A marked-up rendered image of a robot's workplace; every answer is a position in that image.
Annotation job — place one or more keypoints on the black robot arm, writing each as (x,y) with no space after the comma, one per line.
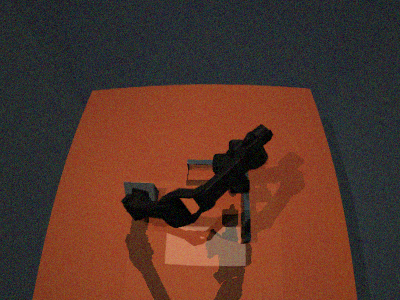
(246,154)

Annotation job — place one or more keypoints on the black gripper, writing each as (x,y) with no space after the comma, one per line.
(241,186)

